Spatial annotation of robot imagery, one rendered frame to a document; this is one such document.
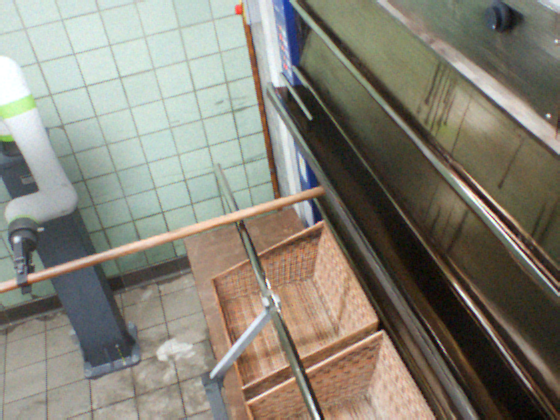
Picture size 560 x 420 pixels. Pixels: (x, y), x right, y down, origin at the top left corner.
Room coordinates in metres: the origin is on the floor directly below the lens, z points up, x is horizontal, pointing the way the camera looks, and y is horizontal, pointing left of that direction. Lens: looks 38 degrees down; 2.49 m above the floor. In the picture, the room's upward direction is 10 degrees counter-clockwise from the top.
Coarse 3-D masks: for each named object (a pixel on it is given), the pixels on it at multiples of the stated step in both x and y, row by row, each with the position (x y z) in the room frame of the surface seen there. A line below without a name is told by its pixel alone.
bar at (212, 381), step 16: (224, 176) 1.96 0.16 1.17; (224, 192) 1.87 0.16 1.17; (240, 224) 1.68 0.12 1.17; (256, 256) 1.52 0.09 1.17; (256, 272) 1.46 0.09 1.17; (272, 304) 1.32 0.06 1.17; (256, 320) 1.34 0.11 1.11; (288, 336) 1.20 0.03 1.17; (240, 352) 1.31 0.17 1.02; (288, 352) 1.15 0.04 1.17; (224, 368) 1.30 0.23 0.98; (304, 368) 1.10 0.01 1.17; (208, 384) 1.28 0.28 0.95; (304, 384) 1.04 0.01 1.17; (208, 400) 1.28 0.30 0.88; (304, 400) 1.01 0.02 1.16; (224, 416) 1.29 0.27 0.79; (320, 416) 0.95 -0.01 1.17
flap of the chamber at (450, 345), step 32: (288, 128) 1.81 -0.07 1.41; (320, 128) 1.78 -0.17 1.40; (352, 160) 1.59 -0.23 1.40; (352, 192) 1.43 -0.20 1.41; (384, 224) 1.29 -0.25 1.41; (384, 256) 1.17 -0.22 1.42; (416, 256) 1.16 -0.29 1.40; (384, 288) 1.08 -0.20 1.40; (416, 288) 1.05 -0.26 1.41; (448, 288) 1.05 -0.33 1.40; (448, 320) 0.95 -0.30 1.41; (448, 352) 0.87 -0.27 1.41; (480, 352) 0.86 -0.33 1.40; (448, 384) 0.79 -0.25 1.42; (480, 384) 0.79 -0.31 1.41; (512, 384) 0.78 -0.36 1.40; (512, 416) 0.71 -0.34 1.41
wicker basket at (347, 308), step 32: (320, 224) 2.02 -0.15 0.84; (288, 256) 2.00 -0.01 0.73; (320, 256) 1.99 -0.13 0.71; (224, 288) 1.96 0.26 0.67; (256, 288) 1.98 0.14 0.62; (288, 288) 1.98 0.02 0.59; (320, 288) 1.93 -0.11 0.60; (352, 288) 1.69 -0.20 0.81; (224, 320) 1.73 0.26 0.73; (288, 320) 1.81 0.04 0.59; (320, 320) 1.78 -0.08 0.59; (352, 320) 1.64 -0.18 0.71; (256, 352) 1.68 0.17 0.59; (320, 352) 1.46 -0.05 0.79; (256, 384) 1.43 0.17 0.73
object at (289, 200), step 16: (304, 192) 1.74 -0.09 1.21; (320, 192) 1.73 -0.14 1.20; (256, 208) 1.70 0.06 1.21; (272, 208) 1.70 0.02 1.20; (208, 224) 1.67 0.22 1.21; (224, 224) 1.68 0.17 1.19; (144, 240) 1.65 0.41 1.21; (160, 240) 1.64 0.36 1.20; (96, 256) 1.61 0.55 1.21; (112, 256) 1.61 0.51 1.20; (48, 272) 1.58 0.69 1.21; (64, 272) 1.59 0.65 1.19; (0, 288) 1.56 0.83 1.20; (16, 288) 1.56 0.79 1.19
